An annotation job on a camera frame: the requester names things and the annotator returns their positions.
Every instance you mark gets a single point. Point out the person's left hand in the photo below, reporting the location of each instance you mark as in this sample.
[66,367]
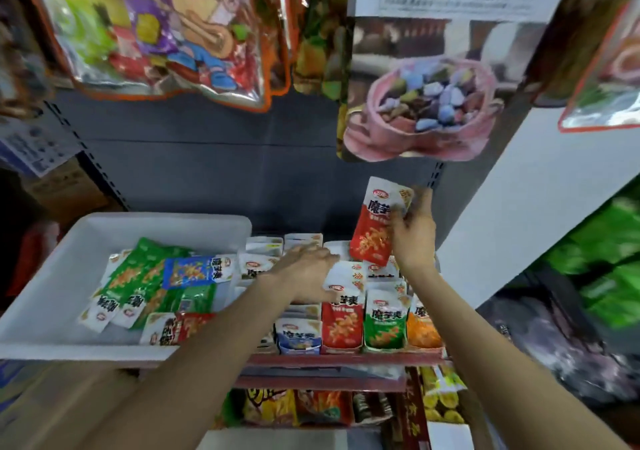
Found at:
[300,273]

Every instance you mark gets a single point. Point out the person's right hand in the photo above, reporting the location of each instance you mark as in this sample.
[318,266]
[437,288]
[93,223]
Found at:
[415,237]

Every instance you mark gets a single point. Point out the gold display box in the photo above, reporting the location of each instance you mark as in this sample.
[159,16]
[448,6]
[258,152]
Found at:
[262,245]

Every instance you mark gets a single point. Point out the blue display box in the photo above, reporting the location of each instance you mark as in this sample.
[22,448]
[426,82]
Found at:
[300,348]

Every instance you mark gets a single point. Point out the red display box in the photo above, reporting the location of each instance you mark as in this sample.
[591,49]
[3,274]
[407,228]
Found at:
[342,349]

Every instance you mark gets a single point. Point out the orange snack packet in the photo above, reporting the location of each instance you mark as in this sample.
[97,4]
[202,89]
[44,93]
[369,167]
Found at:
[423,330]

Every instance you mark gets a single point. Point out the orange display box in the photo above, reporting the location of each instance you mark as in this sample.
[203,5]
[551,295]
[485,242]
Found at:
[425,348]

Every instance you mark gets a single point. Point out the green display box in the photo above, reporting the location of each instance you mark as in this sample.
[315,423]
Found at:
[385,349]

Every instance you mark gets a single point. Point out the pile of snack packets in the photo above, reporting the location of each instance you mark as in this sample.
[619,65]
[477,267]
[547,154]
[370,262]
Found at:
[150,280]

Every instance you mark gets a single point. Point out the white plastic bin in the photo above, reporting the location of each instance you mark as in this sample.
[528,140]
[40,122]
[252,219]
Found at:
[40,305]

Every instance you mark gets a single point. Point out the person's left forearm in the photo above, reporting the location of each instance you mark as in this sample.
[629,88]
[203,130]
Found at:
[170,380]

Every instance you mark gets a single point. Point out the person's right forearm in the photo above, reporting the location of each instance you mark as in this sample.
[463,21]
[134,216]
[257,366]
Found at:
[510,375]

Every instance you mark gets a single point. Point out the yellow snack packets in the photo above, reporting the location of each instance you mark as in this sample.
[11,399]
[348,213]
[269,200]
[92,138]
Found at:
[440,390]

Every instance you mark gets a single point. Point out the hanging yellow green snack bags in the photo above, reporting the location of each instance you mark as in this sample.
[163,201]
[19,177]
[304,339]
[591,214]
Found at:
[320,35]

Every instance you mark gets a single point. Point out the orange-edged clear candy bag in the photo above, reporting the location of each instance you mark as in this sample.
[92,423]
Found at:
[600,65]

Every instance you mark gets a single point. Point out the plain brown cardboard carton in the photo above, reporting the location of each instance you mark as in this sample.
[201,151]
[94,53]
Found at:
[60,190]

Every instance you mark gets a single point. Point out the white blue carton box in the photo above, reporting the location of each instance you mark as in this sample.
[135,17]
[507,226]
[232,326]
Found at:
[30,145]

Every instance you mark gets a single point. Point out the hanging pink candy bag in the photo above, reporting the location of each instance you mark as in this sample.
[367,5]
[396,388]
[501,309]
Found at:
[420,130]

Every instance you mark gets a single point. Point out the row of orange chip bags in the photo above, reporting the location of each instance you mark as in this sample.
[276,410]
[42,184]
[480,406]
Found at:
[300,405]

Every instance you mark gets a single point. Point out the black plastic wrapped bundle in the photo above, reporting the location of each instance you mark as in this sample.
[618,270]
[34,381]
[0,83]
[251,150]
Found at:
[560,350]

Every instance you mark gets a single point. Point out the stack of green packs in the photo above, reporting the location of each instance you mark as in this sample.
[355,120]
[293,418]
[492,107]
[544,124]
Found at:
[600,265]

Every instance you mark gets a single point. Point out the red plastic bag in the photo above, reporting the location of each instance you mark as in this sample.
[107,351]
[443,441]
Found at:
[30,255]

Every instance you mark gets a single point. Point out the orange trimmed colourful candy bag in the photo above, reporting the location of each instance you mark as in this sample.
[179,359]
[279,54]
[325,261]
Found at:
[160,25]

